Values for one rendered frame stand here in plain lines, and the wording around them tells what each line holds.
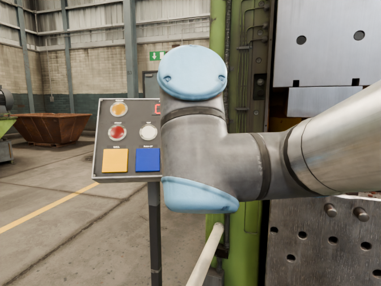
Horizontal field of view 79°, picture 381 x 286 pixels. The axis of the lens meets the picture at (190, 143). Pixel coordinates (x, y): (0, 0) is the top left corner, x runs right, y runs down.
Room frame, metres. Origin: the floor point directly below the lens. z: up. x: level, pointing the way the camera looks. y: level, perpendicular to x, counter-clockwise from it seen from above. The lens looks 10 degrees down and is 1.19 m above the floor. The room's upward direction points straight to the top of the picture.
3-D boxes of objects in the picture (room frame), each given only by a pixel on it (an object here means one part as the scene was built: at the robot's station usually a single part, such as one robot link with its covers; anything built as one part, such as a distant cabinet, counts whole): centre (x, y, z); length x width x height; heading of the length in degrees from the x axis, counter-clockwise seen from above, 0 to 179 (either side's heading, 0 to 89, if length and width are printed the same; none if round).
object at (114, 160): (0.70, 0.23, 1.01); 0.07 x 0.05 x 0.07; 95
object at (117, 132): (0.74, 0.24, 1.09); 0.05 x 0.03 x 0.04; 70
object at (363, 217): (0.61, -0.49, 0.87); 0.04 x 0.03 x 0.03; 160
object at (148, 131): (0.75, 0.14, 1.09); 0.05 x 0.03 x 0.04; 70
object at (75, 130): (6.43, 3.91, 0.42); 1.89 x 1.20 x 0.85; 73
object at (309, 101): (0.92, -0.48, 1.19); 0.42 x 0.20 x 0.10; 160
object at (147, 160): (0.71, 0.13, 1.01); 0.07 x 0.05 x 0.07; 95
